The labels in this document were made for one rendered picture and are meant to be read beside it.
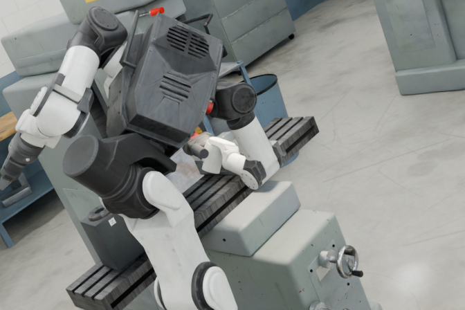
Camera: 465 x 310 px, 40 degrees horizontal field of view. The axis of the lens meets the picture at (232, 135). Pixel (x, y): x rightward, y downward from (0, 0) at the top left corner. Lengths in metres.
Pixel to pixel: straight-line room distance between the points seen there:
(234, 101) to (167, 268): 0.50
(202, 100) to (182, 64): 0.11
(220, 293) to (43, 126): 0.65
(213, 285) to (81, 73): 0.66
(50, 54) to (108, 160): 1.25
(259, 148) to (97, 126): 0.90
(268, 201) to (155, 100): 0.91
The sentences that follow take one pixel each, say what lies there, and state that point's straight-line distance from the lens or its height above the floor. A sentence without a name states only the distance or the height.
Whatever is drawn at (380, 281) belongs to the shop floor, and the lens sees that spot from 3.32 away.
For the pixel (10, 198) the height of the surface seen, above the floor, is 0.29.
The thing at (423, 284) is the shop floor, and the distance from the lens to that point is 3.23.
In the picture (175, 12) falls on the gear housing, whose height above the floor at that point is 1.65.
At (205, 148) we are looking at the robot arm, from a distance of 2.26.
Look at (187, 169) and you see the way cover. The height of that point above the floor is 0.96.
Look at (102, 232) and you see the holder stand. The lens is 2.19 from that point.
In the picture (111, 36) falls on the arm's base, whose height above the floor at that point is 1.73.
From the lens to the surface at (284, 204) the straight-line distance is 2.46.
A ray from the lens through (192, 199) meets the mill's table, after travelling 2.49.
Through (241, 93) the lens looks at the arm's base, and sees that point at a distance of 1.84.
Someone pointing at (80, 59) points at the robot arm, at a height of 1.71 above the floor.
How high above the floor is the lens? 1.94
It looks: 19 degrees down
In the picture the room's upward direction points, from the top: 23 degrees counter-clockwise
